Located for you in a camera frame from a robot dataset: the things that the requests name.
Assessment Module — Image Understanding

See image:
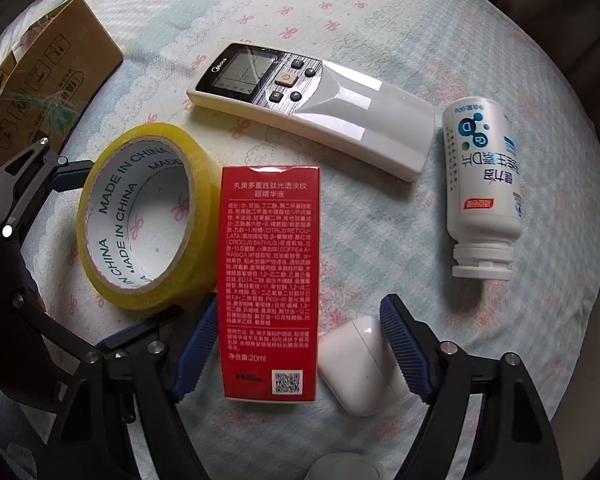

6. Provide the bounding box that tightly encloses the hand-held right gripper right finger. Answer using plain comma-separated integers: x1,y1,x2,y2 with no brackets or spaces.
379,293,564,480

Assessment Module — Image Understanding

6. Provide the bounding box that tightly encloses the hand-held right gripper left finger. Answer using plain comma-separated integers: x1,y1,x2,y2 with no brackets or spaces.
45,291,220,480

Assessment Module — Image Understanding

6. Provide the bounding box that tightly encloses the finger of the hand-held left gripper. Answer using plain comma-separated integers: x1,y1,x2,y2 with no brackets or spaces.
0,138,97,246
7,284,187,361

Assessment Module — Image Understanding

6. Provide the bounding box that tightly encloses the red cosmetic box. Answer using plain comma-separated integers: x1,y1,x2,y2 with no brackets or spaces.
215,165,323,405

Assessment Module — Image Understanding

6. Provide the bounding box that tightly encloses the yellow packing tape roll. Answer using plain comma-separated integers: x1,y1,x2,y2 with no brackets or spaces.
76,122,223,311

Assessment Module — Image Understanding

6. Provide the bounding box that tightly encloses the white earbud case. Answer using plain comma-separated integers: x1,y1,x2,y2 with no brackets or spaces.
318,315,412,417

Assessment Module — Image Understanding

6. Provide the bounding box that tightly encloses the brown cardboard box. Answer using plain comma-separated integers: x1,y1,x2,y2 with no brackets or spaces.
0,0,125,162

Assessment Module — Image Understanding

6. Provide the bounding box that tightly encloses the white round object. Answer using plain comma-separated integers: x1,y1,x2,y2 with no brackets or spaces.
305,451,389,480

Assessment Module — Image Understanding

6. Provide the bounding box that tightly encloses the white plastic bottle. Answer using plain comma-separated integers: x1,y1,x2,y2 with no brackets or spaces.
440,97,525,281

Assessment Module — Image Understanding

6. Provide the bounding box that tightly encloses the white remote control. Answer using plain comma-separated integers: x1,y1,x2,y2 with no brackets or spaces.
186,40,436,182

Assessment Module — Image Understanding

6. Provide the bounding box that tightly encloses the floral printed bed sheet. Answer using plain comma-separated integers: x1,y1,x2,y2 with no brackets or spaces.
0,0,600,480

